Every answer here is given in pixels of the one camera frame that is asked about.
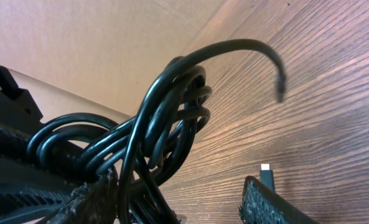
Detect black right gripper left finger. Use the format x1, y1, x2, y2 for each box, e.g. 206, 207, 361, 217
45, 174, 118, 224

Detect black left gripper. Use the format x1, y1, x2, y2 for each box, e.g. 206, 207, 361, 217
0, 66, 87, 223

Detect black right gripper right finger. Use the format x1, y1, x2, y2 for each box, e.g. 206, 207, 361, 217
238, 176, 319, 224

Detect black usb cable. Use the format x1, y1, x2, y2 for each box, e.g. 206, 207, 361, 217
25, 39, 287, 224

